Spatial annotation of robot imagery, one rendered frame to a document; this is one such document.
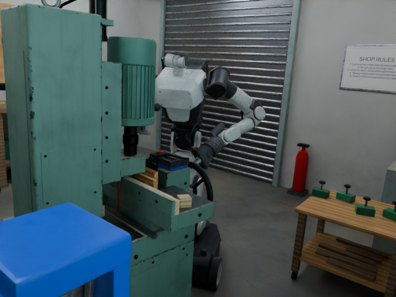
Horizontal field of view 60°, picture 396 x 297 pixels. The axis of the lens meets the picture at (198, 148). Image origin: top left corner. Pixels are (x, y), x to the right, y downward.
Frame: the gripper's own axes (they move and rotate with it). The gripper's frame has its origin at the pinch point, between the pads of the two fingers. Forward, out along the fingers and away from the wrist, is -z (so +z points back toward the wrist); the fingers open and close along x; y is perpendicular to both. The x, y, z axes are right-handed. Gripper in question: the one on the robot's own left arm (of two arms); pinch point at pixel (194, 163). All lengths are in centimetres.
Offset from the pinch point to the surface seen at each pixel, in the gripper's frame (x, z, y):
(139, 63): 55, -15, 32
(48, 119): 56, -52, 35
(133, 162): 25.4, -32.2, 17.4
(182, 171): 8.4, -16.6, 16.7
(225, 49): 2, 240, -200
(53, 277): 44, -77, 98
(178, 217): 7, -39, 40
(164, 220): 9, -42, 37
